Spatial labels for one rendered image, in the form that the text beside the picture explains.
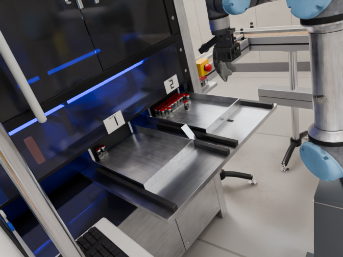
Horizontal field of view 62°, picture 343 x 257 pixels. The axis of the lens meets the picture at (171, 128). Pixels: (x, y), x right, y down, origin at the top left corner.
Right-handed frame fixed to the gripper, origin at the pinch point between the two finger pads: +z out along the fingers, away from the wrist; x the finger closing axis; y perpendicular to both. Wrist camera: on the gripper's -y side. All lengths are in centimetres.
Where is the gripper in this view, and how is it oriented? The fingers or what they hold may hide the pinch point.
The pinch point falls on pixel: (224, 78)
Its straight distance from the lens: 121.0
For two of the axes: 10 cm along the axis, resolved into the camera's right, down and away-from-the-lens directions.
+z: 2.4, 8.4, 4.9
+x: 6.4, -5.2, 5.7
